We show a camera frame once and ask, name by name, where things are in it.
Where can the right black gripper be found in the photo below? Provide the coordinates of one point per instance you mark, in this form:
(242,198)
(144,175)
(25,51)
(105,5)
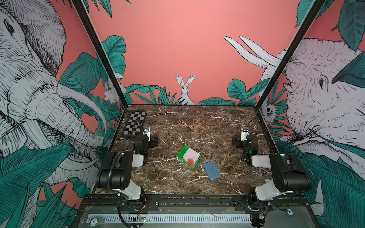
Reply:
(238,144)

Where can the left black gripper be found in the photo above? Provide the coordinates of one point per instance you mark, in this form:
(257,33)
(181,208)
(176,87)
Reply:
(153,142)

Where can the green card tray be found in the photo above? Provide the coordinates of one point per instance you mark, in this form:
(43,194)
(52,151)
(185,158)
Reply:
(182,152)

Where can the blue card holder wallet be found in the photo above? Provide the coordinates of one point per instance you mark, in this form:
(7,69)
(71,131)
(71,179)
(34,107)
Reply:
(212,170)

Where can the white red credit card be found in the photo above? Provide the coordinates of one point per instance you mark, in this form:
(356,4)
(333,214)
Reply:
(191,157)

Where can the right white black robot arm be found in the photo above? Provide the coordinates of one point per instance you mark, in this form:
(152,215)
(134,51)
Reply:
(287,171)

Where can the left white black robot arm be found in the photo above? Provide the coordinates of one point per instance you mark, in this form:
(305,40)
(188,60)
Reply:
(116,169)

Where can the black white checkerboard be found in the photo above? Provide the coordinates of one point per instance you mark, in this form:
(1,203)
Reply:
(134,125)

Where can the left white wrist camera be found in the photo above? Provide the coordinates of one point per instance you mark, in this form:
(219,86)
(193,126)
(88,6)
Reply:
(147,132)

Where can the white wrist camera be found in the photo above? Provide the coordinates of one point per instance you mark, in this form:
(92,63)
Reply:
(147,132)
(244,133)

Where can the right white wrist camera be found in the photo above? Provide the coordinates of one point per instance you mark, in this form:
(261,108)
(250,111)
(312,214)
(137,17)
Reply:
(244,133)

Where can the black front mounting rail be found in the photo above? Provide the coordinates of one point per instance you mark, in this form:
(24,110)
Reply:
(155,202)

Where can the white slotted cable duct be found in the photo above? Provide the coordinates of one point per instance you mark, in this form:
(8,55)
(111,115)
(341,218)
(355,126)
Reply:
(95,219)

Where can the left black frame post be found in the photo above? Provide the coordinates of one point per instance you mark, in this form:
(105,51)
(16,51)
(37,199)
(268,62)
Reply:
(89,27)

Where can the black frame post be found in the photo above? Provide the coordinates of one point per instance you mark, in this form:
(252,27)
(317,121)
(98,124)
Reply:
(303,29)
(89,27)

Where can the right black frame post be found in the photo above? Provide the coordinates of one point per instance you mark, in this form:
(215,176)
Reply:
(303,29)

